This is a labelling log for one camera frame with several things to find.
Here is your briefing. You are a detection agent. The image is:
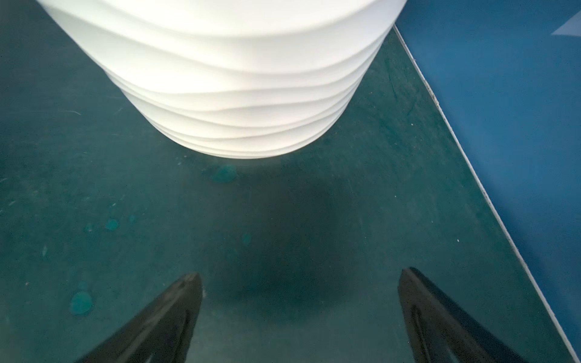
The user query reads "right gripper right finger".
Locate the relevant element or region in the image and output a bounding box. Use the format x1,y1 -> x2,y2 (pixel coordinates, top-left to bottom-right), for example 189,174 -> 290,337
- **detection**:
398,267 -> 525,362

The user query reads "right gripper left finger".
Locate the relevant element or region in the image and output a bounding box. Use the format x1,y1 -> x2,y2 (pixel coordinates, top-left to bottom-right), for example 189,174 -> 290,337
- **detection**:
78,273 -> 204,363

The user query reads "white ribbed plant pot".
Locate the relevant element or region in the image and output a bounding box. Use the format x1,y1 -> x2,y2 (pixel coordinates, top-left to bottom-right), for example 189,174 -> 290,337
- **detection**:
41,1 -> 405,159

